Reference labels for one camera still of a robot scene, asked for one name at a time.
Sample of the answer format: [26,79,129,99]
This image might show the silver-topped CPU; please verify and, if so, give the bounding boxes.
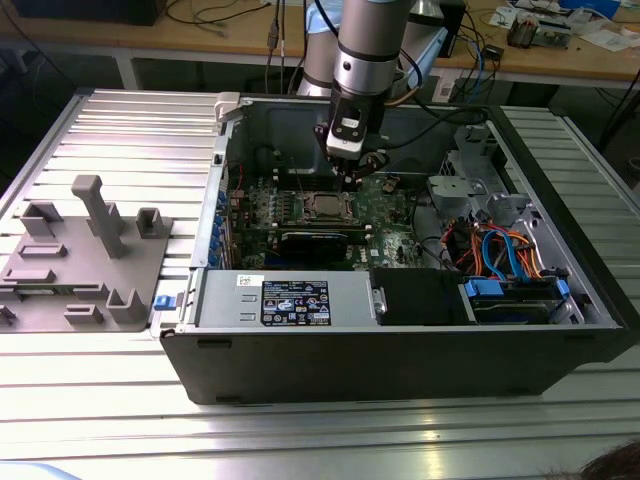
[313,194,344,215]

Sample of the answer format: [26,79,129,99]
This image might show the metal socket cover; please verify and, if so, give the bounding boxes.
[302,190,360,224]

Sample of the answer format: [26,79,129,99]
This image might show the CPU socket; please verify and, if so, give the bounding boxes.
[298,188,362,225]

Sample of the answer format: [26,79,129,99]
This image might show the white label sheet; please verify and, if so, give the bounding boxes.
[433,74,455,103]

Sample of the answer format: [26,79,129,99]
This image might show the pale blue teach pendant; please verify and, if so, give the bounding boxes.
[403,25,450,89]

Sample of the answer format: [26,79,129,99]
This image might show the metal disk bay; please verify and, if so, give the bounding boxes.
[427,124,539,236]

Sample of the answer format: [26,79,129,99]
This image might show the black upright box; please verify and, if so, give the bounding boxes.
[439,0,468,60]

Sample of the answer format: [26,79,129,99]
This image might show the green motherboard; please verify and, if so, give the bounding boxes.
[227,172,429,271]

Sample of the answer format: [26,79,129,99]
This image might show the black graphics card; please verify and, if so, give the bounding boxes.
[277,229,350,265]

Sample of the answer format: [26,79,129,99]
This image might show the grey plastic latch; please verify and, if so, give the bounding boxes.
[213,91,245,122]

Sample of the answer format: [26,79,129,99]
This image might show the copper heatsink cooler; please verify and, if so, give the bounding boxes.
[506,13,540,50]

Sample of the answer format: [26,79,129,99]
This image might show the wooden desk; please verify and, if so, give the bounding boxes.
[0,0,640,94]

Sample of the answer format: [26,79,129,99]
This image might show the green circuit board device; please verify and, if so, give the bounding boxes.
[537,18,573,50]

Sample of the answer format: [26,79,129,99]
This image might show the hard disk in blue carrier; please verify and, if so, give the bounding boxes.
[462,277,572,327]

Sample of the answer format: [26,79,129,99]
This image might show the silver power supply unit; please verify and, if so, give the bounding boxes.
[192,269,377,330]

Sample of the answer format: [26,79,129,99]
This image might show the blue box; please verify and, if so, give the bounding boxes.
[558,0,623,12]

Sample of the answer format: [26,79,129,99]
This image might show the white papers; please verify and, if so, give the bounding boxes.
[578,28,637,53]

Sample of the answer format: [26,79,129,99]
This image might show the black PC case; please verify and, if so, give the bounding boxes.
[158,92,640,406]

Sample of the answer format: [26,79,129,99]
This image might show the black monitor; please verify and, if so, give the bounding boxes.
[9,0,162,27]

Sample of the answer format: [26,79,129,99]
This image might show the grey parts rack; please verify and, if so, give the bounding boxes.
[0,174,176,335]

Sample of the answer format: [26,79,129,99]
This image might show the dark-haired person's head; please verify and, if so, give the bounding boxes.
[581,438,640,480]

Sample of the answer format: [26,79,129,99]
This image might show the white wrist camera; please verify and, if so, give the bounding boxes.
[324,106,370,162]

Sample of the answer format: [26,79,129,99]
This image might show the blue wire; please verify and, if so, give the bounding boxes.
[478,223,525,285]

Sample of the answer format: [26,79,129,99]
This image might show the orange wire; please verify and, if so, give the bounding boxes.
[519,234,549,281]

